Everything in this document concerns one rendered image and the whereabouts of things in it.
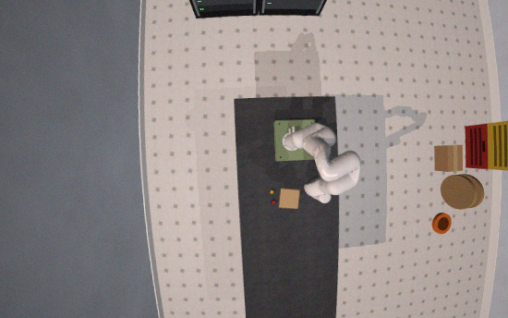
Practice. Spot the tan flat mat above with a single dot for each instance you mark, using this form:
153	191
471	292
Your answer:
289	198

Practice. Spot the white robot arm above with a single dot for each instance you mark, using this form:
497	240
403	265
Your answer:
340	173

